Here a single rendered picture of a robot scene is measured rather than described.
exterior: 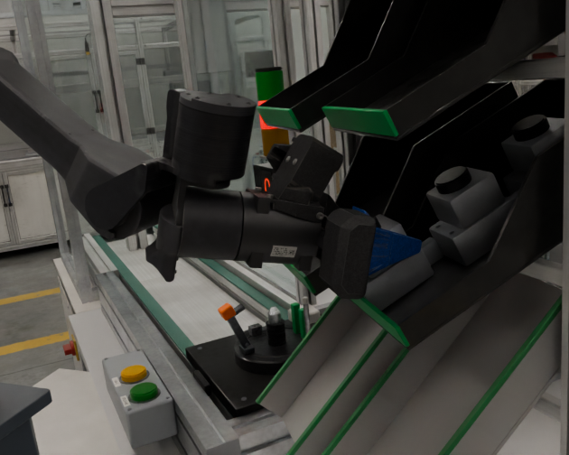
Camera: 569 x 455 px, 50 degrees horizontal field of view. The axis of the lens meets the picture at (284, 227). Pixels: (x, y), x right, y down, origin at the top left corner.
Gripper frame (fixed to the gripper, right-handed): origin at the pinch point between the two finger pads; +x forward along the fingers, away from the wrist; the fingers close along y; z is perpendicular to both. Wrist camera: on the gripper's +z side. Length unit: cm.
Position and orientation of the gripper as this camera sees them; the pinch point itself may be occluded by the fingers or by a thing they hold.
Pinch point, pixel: (371, 236)
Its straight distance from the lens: 53.9
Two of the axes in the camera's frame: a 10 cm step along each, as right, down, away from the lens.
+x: 9.6, 0.8, 2.8
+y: -2.6, -2.0, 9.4
